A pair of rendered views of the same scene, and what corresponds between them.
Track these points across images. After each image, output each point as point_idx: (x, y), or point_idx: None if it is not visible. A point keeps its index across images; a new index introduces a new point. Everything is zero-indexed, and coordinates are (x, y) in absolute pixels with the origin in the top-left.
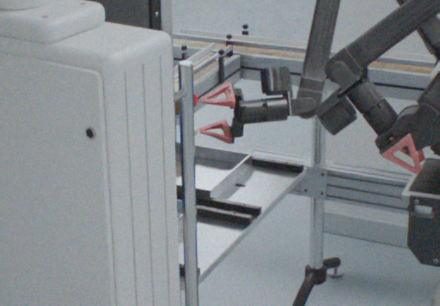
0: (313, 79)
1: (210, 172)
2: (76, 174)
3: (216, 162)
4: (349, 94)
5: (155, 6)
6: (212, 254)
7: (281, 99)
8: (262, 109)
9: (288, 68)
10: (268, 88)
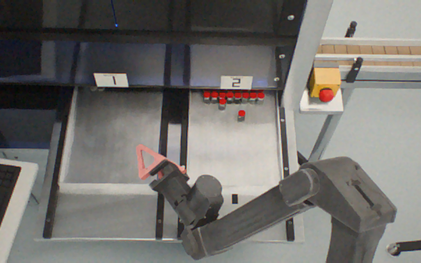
0: (209, 238)
1: (248, 163)
2: None
3: (273, 158)
4: None
5: (289, 10)
6: (90, 232)
7: (192, 214)
8: (172, 203)
9: (209, 204)
10: (187, 197)
